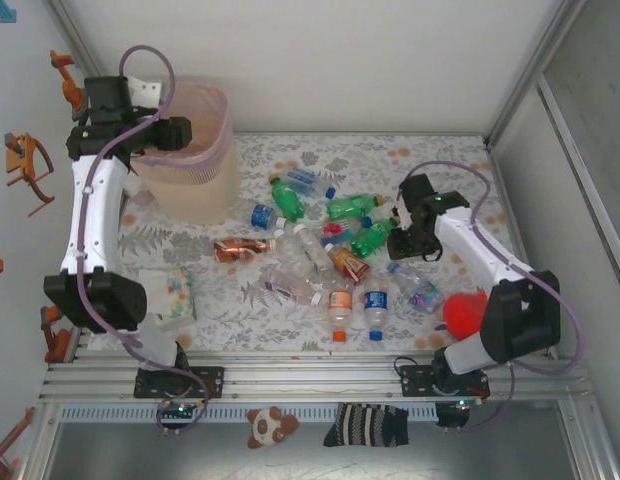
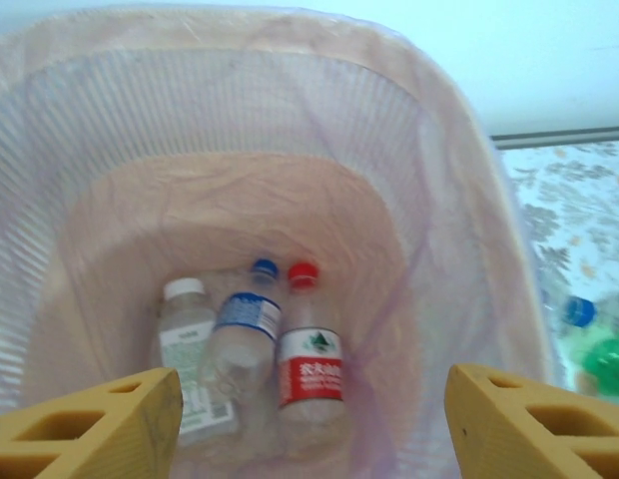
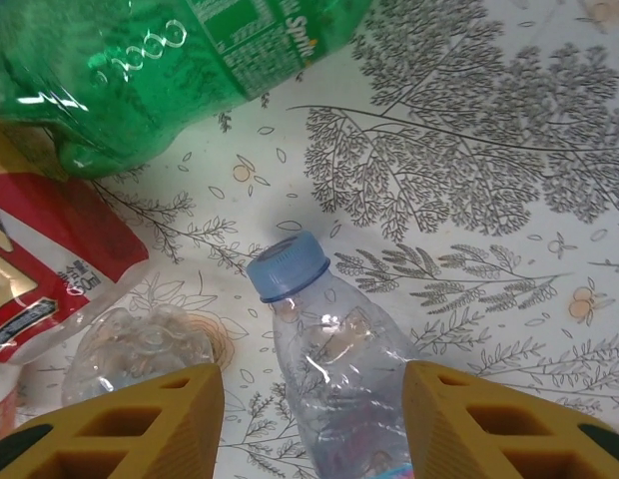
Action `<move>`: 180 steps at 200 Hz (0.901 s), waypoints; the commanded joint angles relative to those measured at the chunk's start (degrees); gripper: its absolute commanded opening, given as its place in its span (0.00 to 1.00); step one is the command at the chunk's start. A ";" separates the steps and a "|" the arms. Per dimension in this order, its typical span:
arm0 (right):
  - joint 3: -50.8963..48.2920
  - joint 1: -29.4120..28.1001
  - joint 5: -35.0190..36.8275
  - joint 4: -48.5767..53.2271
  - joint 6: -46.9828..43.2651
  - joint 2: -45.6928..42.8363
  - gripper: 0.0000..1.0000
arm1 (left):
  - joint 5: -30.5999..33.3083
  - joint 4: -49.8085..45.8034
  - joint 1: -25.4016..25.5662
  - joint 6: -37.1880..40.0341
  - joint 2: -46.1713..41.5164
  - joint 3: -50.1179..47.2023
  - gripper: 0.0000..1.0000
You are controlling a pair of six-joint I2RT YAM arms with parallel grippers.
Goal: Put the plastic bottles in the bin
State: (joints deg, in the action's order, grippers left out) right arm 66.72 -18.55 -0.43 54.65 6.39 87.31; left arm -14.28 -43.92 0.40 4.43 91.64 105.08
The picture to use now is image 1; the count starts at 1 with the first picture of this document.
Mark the green bottle yellow cap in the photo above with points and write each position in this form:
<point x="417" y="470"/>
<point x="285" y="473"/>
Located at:
<point x="288" y="202"/>
<point x="350" y="206"/>
<point x="368" y="241"/>

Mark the clear bottle colourful label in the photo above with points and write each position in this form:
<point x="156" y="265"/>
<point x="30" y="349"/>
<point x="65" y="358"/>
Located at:
<point x="422" y="295"/>

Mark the tea bottle red yellow label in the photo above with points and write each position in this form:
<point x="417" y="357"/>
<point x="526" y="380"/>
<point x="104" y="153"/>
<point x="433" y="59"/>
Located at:
<point x="349" y="262"/>

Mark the clear bottle red blue label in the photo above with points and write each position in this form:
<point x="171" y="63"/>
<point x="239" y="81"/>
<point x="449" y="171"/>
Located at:
<point x="345" y="231"/>

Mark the blue capped blue label bottle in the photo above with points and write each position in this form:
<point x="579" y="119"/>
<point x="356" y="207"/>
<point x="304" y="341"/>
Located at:
<point x="375" y="302"/>

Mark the clear bottle orange label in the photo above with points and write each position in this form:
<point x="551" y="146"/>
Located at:
<point x="340" y="302"/>

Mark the slim clear bottle blue cap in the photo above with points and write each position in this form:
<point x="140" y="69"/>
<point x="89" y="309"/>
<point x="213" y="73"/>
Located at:
<point x="302" y="179"/>

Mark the pinkish clear bottle white cap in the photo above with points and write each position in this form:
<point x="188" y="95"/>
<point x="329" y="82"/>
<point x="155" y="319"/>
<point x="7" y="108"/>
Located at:
<point x="287" y="287"/>

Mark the clear bottle wide blue label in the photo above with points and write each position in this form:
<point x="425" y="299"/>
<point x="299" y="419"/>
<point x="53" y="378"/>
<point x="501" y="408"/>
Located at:
<point x="262" y="216"/>

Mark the copper crushed can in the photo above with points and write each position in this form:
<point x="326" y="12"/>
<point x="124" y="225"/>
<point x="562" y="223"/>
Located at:
<point x="240" y="250"/>

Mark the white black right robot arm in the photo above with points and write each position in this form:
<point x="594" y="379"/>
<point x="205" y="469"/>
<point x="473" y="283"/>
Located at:
<point x="470" y="245"/>

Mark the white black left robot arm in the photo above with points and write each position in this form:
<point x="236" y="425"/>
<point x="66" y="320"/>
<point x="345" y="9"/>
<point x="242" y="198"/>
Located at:
<point x="95" y="210"/>

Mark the pink mesh bin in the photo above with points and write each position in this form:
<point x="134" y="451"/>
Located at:
<point x="190" y="190"/>

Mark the red plush toy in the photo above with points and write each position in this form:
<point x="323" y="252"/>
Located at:
<point x="462" y="315"/>

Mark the small black controller board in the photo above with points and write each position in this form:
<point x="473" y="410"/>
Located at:
<point x="180" y="410"/>
<point x="452" y="415"/>

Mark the floral tablecloth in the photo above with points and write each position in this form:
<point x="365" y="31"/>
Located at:
<point x="250" y="325"/>

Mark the black white striped sock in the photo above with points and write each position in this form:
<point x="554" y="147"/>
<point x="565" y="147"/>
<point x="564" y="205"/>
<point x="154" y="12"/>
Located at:
<point x="365" y="425"/>

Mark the colourful dotted tissue pack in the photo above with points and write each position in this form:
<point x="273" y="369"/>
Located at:
<point x="170" y="295"/>

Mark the brown white panda plush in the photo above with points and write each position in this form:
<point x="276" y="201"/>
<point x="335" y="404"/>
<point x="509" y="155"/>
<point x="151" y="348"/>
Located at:
<point x="270" y="427"/>

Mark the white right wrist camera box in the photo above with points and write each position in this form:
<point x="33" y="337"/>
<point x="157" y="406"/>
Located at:
<point x="401" y="214"/>

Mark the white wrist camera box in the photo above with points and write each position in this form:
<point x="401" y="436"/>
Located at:
<point x="145" y="90"/>
<point x="401" y="214"/>

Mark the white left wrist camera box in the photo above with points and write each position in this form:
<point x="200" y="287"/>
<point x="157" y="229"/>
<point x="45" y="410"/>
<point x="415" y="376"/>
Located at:
<point x="145" y="90"/>

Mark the aluminium frame post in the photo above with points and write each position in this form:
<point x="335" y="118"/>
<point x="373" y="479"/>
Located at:
<point x="535" y="65"/>
<point x="75" y="25"/>

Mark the orange claw wall sticker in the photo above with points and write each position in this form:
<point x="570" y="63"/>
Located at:
<point x="20" y="165"/>

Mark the blue wall sticker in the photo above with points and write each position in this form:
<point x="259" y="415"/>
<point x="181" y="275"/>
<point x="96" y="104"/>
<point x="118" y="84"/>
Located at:
<point x="5" y="12"/>

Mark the aluminium frame side beam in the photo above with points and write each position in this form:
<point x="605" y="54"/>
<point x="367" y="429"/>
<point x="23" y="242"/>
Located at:
<point x="580" y="165"/>

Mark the aluminium rail base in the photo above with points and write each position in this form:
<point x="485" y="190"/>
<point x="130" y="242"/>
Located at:
<point x="315" y="385"/>

